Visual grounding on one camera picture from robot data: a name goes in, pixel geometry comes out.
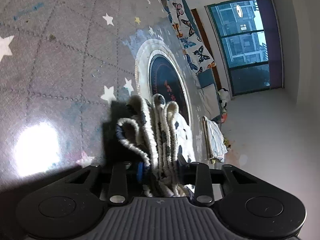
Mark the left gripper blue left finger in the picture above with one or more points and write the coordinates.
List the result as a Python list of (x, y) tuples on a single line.
[(140, 171)]

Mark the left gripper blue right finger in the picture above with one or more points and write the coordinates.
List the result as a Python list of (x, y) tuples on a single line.
[(181, 167)]

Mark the white navy polka dot garment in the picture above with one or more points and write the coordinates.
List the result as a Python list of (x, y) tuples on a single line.
[(157, 133)]

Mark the folded blue striped blanket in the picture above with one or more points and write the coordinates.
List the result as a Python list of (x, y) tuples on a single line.
[(216, 149)]

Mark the grey pillow on bench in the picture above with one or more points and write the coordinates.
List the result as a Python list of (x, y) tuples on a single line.
[(210, 101)]

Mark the stuffed toys on bench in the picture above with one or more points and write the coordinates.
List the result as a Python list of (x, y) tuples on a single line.
[(224, 98)]

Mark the butterfly print cushion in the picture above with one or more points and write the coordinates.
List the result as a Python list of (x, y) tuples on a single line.
[(196, 54)]

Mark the green framed window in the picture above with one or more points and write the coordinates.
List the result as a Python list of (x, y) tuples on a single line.
[(249, 38)]

